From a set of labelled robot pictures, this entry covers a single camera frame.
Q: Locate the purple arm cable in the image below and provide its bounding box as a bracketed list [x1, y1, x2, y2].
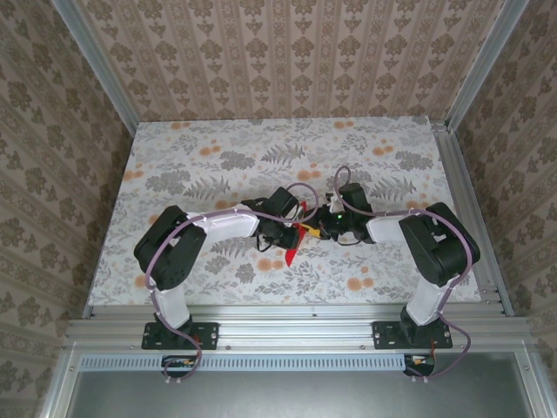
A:
[333, 165, 482, 385]
[144, 181, 319, 387]

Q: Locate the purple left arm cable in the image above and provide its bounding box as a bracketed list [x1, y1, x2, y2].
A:
[144, 181, 319, 387]

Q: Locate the aluminium side rail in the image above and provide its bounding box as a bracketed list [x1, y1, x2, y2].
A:
[429, 121, 515, 318]

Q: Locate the grey metal sheet panel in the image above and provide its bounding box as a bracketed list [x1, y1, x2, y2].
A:
[64, 369, 539, 418]

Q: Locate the aluminium frame post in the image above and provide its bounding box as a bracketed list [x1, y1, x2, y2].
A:
[50, 0, 143, 136]
[444, 0, 531, 131]

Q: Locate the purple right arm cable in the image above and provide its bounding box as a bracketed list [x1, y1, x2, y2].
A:
[333, 165, 482, 385]

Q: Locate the aluminium mounting rail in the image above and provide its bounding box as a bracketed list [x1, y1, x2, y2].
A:
[60, 304, 534, 352]

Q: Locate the grey slotted cable duct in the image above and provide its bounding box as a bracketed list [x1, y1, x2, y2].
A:
[80, 353, 436, 372]

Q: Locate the red square paper sheet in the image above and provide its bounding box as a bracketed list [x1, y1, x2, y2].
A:
[285, 199, 319, 267]

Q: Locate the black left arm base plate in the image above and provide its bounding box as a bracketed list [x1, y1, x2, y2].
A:
[141, 320, 219, 351]

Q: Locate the black connector board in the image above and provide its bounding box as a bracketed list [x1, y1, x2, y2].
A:
[160, 354, 198, 379]
[402, 353, 437, 378]

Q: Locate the floral patterned table mat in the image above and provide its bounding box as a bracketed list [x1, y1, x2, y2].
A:
[88, 116, 484, 306]

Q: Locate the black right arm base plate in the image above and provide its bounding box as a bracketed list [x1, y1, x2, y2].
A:
[372, 320, 453, 350]

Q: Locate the aluminium frame side bar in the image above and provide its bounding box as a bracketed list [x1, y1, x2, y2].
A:
[37, 347, 84, 418]
[515, 350, 550, 418]

